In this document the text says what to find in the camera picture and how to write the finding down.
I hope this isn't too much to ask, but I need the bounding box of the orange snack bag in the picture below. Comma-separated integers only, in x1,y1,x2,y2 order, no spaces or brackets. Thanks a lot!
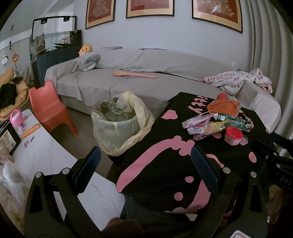
207,99,241,116

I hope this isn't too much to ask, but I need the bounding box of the trash bin with yellow bag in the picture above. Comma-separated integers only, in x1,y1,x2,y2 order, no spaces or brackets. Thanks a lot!
91,91,154,156

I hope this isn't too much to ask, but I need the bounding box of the red lid pink container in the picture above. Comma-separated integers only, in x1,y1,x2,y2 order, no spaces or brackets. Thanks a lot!
224,127,243,146

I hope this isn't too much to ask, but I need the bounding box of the orange pencil case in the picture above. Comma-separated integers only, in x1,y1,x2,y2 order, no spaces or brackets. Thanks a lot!
22,123,40,138

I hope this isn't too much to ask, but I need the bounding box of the red plastic kids chair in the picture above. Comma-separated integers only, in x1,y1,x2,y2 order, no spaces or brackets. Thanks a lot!
29,80,79,136

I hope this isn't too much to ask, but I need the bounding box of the red ball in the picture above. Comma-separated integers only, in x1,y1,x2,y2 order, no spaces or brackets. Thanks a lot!
216,93,229,100

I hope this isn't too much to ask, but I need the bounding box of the pink toy bucket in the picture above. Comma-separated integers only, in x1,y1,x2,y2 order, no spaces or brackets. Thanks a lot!
10,109,24,127

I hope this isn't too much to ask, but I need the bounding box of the pink floral blanket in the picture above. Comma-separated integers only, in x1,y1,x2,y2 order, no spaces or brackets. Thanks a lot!
200,68,273,96

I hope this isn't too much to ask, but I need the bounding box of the grey covered sofa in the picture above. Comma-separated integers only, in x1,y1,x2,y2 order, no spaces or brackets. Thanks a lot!
44,48,282,133

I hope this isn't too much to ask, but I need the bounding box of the pink long shoehorn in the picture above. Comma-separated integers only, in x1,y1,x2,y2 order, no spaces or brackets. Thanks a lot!
113,70,157,79

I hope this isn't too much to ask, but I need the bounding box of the grey plush toy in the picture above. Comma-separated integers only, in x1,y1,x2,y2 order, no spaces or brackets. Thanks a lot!
78,53,100,71

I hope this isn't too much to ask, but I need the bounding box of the yellow floor cushion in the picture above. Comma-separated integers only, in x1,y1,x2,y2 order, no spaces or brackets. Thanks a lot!
0,67,30,122

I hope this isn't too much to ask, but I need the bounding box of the orange plush toy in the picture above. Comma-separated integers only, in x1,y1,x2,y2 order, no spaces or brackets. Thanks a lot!
78,44,92,56

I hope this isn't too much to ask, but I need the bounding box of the glass fish tank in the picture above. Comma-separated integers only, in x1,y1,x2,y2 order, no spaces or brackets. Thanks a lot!
29,15,82,61

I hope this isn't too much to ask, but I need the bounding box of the right framed red picture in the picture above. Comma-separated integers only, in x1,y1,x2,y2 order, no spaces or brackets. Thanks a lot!
192,0,243,33

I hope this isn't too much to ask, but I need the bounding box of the framed red picture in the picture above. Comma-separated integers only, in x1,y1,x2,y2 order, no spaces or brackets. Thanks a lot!
85,0,116,29
126,0,174,18
192,0,243,33

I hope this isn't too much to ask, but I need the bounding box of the left framed red picture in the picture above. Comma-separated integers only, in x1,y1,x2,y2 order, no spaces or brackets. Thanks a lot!
85,0,116,29

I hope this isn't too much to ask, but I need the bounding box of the middle framed red picture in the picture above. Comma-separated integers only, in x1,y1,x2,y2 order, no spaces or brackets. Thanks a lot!
126,0,174,18

